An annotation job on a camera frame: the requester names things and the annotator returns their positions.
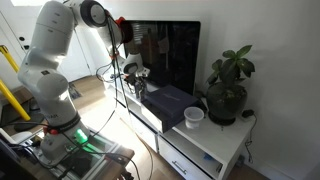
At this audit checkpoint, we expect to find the black pot saucer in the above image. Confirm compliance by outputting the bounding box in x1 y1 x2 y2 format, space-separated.
208 111 237 127

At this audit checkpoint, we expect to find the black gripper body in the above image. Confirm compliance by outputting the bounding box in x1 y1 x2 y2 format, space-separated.
124 70 150 88

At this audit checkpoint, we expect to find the small blue shelf item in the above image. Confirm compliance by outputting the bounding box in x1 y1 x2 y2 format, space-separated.
202 152 215 162

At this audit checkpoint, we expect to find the dark round plant pot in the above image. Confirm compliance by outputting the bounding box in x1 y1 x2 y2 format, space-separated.
205 82 249 122

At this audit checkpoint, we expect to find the clear plastic cup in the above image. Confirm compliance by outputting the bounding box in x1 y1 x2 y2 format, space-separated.
183 106 205 131

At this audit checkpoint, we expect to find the green leafy plant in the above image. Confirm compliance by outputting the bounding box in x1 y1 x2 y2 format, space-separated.
205 44 256 86

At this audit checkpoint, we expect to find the green glowing light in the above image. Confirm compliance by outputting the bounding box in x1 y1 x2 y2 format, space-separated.
74 128 90 147

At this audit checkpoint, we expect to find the white door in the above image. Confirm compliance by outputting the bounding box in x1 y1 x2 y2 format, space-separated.
0 9 94 84

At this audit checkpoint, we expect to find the black flat screen TV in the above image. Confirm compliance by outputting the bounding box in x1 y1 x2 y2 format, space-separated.
123 20 202 96

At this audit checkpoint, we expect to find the yellow railing bar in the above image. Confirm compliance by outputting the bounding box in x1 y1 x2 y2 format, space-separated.
0 44 21 74
0 79 32 122

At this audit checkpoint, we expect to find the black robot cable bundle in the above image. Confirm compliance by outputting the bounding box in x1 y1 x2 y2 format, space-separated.
95 9 155 180

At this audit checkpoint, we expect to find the black power cable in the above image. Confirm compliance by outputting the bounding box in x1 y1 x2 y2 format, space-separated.
244 115 259 165

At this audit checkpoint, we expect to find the white TV stand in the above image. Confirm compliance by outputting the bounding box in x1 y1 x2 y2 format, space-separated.
103 74 256 180

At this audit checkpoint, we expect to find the black power adapter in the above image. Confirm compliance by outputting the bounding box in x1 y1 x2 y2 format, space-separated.
241 109 256 119

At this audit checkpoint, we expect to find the metal drawer handle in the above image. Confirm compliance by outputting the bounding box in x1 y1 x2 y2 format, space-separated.
171 160 188 176

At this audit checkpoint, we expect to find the navy blue shoe box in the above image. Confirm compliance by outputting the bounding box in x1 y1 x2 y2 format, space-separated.
140 84 203 134

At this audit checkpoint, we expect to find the red round cap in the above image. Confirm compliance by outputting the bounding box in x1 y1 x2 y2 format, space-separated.
114 16 134 44

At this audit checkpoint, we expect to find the robot mounting table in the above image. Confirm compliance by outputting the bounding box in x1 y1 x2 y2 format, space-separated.
19 128 136 180

